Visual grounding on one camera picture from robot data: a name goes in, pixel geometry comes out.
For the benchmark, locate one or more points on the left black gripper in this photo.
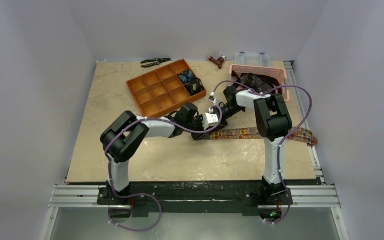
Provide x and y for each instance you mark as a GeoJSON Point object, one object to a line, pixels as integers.
{"type": "Point", "coordinates": [198, 136]}

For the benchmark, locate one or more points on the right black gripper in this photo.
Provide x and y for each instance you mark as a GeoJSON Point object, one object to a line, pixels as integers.
{"type": "Point", "coordinates": [221, 115]}

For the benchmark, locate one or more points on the pink plastic basket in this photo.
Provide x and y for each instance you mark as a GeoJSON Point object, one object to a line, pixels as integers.
{"type": "Point", "coordinates": [277, 73]}

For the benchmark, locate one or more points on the colourful patterned tie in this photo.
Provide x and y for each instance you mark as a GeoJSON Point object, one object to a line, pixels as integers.
{"type": "Point", "coordinates": [300, 135]}

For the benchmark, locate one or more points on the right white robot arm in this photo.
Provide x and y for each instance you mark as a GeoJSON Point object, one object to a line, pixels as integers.
{"type": "Point", "coordinates": [273, 123]}

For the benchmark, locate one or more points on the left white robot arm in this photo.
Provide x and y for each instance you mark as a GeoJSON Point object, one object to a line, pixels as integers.
{"type": "Point", "coordinates": [123, 137]}

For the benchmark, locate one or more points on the dark ties in basket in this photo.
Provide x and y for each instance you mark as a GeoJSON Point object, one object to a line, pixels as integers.
{"type": "Point", "coordinates": [257, 82]}

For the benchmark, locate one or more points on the black rolled tie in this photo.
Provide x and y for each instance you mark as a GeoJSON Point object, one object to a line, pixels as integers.
{"type": "Point", "coordinates": [195, 86]}

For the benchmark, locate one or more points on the orange compartment tray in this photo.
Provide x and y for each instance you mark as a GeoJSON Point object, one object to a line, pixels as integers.
{"type": "Point", "coordinates": [161, 91]}

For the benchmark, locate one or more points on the blue rolled tie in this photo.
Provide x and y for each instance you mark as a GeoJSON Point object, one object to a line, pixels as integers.
{"type": "Point", "coordinates": [186, 76]}

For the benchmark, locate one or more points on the clear plastic organizer box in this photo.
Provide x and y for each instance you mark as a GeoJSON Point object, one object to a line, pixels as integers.
{"type": "Point", "coordinates": [253, 59]}

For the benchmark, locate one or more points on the black pliers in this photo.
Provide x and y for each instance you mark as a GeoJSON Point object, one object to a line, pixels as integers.
{"type": "Point", "coordinates": [154, 62]}

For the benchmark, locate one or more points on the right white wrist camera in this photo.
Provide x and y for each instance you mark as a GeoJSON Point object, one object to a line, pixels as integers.
{"type": "Point", "coordinates": [214, 102]}

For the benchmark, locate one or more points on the brown handled tool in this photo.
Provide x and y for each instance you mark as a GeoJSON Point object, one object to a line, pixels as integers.
{"type": "Point", "coordinates": [219, 62]}

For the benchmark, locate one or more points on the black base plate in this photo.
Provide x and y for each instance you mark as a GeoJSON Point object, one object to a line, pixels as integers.
{"type": "Point", "coordinates": [198, 197]}

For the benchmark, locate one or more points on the aluminium frame rail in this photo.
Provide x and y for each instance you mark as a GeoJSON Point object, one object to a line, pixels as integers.
{"type": "Point", "coordinates": [307, 194]}

